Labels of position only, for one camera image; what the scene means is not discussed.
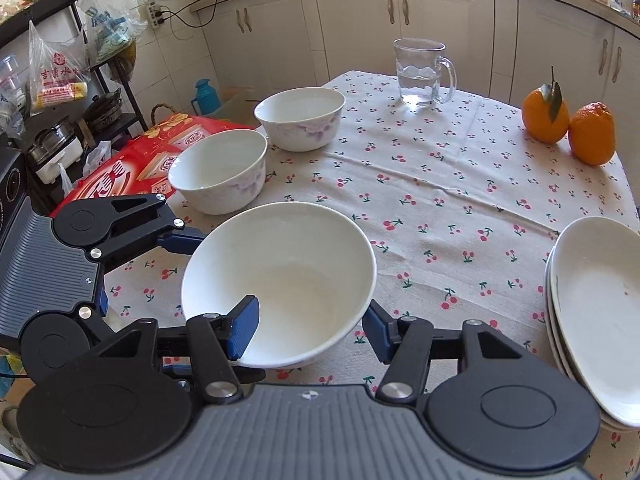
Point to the white power strip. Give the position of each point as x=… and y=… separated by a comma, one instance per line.
x=156, y=15

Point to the blue thermos jug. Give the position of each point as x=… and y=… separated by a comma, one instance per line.
x=205, y=97

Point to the plastic bag with red print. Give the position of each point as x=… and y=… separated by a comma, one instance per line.
x=57, y=75

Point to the glass mug with water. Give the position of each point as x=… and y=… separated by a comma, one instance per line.
x=417, y=75

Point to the dark sauce bottle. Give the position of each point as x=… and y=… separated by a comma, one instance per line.
x=636, y=9

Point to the cherry print tablecloth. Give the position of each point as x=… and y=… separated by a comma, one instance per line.
x=450, y=200

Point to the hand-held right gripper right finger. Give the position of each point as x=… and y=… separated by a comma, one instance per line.
x=375, y=331

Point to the clear bag with blue print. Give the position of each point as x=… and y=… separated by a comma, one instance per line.
x=110, y=20

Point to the bumpy orange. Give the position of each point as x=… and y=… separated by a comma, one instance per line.
x=592, y=135

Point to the white appliance with steel lid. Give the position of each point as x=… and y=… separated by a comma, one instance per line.
x=55, y=152

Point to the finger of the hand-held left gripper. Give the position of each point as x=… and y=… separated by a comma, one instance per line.
x=102, y=329
x=180, y=242

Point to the clear plastic container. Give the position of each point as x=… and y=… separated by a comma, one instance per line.
x=10, y=95

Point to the orange with leaf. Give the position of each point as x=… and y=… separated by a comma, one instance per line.
x=542, y=117

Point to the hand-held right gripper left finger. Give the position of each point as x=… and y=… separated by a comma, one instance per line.
x=245, y=327

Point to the red printed box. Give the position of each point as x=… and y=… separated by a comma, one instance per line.
x=115, y=175

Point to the white plastic bag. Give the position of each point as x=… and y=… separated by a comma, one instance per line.
x=97, y=157

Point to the black electric pan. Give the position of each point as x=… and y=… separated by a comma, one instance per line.
x=102, y=110

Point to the black metal shelf rack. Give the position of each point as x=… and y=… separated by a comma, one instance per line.
x=75, y=10

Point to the cardboard box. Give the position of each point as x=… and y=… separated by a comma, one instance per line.
x=240, y=105

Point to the white bowl with purple print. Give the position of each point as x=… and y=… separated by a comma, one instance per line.
x=217, y=170
x=300, y=117

